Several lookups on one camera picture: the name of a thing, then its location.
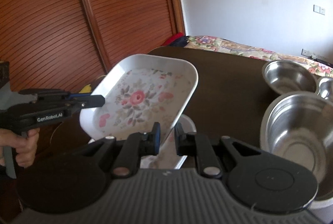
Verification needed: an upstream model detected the floral square plate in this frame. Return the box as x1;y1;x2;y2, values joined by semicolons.
88;113;197;170
79;54;199;142

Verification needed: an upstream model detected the small steel bowl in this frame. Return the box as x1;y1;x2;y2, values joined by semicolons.
316;77;333;102

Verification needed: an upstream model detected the person's left hand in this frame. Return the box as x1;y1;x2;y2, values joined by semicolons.
1;128;40;168

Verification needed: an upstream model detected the red folded blanket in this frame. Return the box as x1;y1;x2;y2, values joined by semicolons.
162;32;184;46

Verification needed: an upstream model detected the large steel bowl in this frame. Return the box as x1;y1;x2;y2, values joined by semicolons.
260;92;332;209

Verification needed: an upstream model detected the medium steel bowl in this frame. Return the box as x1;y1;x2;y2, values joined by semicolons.
262;60;317;95

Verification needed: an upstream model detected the floral bed quilt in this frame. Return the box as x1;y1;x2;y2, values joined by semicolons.
185;36;332;78

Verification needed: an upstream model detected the white wall switch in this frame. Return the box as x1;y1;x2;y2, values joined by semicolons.
313;5;326;15

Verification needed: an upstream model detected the dark blue blanket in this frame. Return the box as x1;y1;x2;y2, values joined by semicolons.
170;36;189;48

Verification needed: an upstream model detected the wooden louvred wardrobe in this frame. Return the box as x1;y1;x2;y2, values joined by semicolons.
1;0;185;92

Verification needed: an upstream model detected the wall socket strip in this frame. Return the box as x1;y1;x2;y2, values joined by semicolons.
301;49;331;62

